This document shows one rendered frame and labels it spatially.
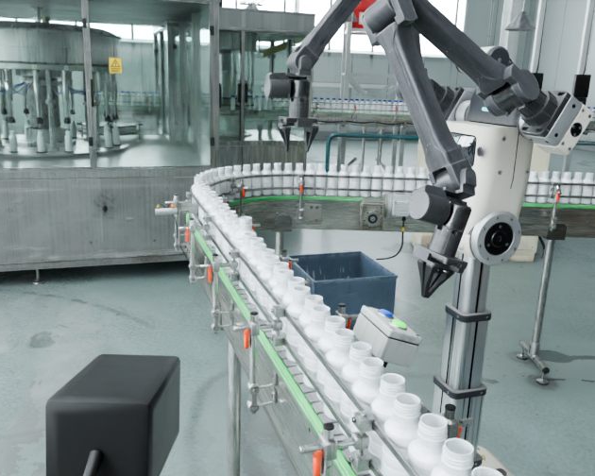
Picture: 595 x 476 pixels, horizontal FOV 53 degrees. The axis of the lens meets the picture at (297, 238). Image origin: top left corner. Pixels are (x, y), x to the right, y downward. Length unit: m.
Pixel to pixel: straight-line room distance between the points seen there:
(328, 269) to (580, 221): 1.67
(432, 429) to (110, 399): 0.61
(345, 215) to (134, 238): 2.13
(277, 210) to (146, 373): 2.87
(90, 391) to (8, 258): 4.63
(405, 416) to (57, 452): 0.65
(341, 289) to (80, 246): 3.11
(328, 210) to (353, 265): 0.86
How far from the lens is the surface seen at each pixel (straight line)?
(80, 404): 0.28
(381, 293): 2.11
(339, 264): 2.36
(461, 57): 1.44
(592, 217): 3.58
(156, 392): 0.29
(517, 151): 1.72
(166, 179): 4.76
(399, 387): 0.93
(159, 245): 4.87
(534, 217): 3.45
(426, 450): 0.86
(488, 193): 1.70
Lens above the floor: 1.60
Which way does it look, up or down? 15 degrees down
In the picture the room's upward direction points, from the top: 2 degrees clockwise
